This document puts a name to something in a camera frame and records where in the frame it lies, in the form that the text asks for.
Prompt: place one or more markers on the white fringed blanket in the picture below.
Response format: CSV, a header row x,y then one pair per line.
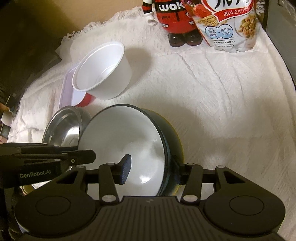
x,y
208,115

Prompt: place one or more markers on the blue bowl with white inside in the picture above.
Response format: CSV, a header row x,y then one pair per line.
x,y
129,134

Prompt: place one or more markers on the small white box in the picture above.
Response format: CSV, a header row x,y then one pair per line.
x,y
5,118

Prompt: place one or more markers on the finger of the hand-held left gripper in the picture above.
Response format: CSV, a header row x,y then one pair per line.
x,y
23,148
81,156

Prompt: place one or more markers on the stainless steel bowl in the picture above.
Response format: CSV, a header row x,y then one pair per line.
x,y
64,129

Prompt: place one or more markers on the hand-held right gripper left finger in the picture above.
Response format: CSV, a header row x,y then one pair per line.
x,y
126,169

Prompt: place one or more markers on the red rectangular tray white inside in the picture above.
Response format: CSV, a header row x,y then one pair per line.
x,y
67,92

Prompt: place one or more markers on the white disposable cup bowl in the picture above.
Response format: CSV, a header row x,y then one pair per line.
x,y
111,69

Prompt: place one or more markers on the red and black robot figure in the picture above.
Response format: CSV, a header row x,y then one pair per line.
x,y
173,18

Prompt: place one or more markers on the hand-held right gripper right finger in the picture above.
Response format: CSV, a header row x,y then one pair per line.
x,y
182,172

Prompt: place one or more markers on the red cereal bag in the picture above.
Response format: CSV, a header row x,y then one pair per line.
x,y
231,27

